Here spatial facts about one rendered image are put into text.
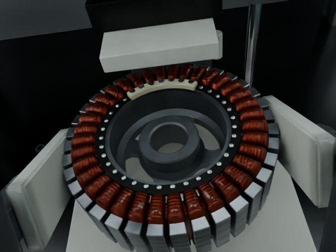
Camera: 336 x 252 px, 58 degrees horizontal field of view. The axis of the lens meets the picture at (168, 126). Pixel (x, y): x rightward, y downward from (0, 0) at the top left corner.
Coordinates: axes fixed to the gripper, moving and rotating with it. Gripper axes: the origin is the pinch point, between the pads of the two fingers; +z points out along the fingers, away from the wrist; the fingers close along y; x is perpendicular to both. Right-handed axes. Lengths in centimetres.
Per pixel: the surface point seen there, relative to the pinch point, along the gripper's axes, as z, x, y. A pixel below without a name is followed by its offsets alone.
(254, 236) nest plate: -0.2, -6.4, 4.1
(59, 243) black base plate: 2.1, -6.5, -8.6
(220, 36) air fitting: 12.6, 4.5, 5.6
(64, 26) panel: 25.7, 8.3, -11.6
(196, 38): 0.4, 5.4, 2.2
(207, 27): 1.2, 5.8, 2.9
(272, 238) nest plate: -0.4, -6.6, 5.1
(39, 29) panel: 25.8, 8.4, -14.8
